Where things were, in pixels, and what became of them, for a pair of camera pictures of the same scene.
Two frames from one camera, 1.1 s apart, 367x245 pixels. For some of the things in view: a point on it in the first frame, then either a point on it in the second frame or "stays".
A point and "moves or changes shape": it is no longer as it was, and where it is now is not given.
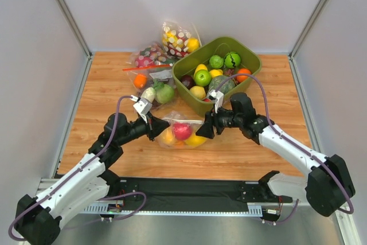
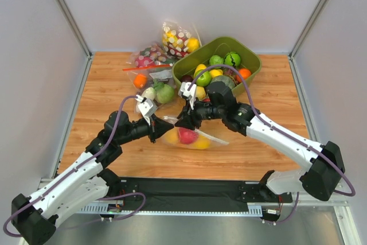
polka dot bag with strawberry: x=153 y=55 stays
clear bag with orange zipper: x=154 y=82 stays
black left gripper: x=151 y=127 stays
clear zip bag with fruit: x=181 y=133 moves or changes shape
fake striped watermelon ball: x=232 y=59 stays
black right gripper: x=213 y=123 -> x=191 y=116
